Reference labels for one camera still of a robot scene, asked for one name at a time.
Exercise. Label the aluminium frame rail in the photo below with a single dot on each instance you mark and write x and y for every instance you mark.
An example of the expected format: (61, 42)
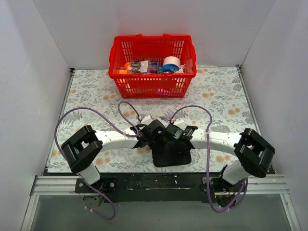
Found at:
(62, 185)

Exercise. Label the red plastic shopping basket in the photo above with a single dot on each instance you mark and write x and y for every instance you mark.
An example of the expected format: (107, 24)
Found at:
(129, 48)

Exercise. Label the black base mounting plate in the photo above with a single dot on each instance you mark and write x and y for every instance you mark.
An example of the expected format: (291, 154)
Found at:
(108, 184)

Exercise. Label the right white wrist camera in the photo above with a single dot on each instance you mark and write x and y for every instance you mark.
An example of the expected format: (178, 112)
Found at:
(179, 123)

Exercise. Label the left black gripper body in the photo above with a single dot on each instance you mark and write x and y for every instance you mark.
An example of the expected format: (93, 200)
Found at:
(158, 149)

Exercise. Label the orange small box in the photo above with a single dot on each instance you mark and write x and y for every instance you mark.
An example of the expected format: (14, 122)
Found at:
(123, 70)

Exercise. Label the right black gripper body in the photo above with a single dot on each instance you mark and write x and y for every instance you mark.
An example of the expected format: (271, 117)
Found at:
(179, 147)

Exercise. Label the silver hair scissors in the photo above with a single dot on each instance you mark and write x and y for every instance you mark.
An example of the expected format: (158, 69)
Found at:
(165, 119)

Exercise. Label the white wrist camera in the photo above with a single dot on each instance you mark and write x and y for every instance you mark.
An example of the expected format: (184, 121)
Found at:
(179, 123)
(146, 120)

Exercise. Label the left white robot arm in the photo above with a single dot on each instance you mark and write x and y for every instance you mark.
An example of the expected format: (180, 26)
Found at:
(81, 149)

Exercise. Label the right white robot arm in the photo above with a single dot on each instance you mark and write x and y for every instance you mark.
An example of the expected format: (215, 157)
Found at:
(254, 153)

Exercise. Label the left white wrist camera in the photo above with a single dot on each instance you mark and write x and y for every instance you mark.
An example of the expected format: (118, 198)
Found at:
(146, 120)

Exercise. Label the white tape roll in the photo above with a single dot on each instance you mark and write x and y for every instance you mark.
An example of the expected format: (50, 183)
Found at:
(171, 64)

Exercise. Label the black zippered tool case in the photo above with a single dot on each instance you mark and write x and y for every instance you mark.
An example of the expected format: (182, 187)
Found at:
(162, 159)

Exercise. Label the colourful packaged item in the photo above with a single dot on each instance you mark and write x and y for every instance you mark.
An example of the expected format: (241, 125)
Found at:
(154, 68)

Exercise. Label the floral patterned table mat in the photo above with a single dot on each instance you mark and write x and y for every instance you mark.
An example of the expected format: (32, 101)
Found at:
(215, 99)

